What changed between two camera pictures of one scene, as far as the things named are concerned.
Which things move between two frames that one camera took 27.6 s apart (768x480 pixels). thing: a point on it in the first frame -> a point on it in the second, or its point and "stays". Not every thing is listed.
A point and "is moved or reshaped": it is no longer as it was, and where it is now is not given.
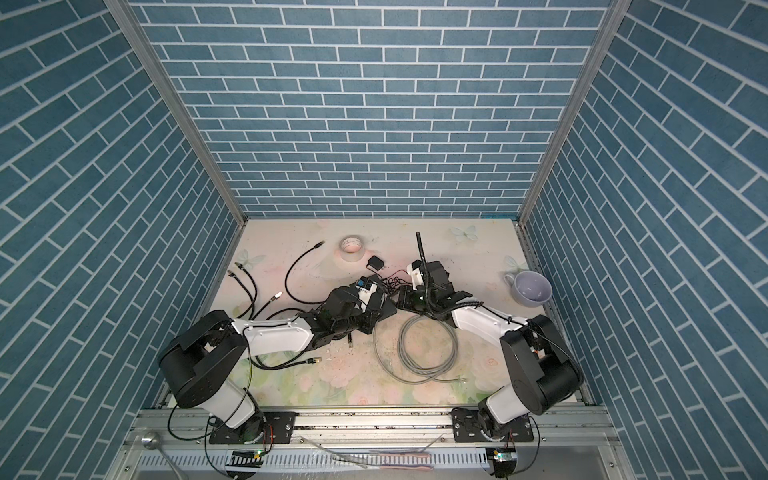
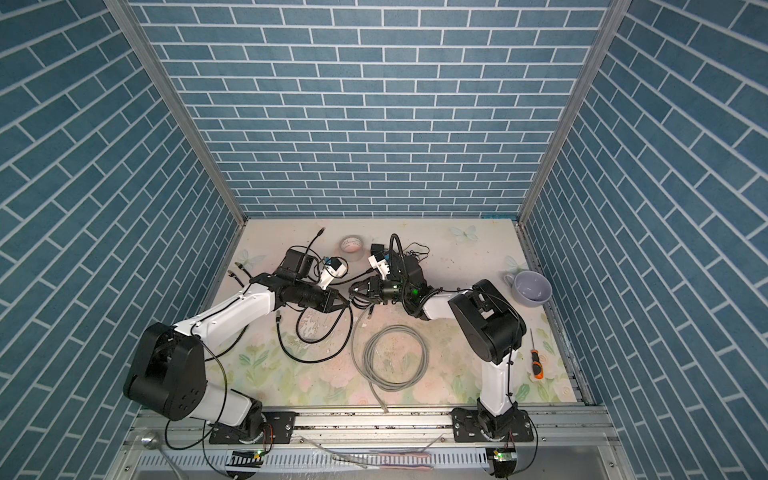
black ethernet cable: (310, 361) is moved or reshaped
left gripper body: (356, 320) -> (313, 295)
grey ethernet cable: (443, 375) -> (367, 362)
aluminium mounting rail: (567, 444) stays
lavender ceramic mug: (529, 288) stays
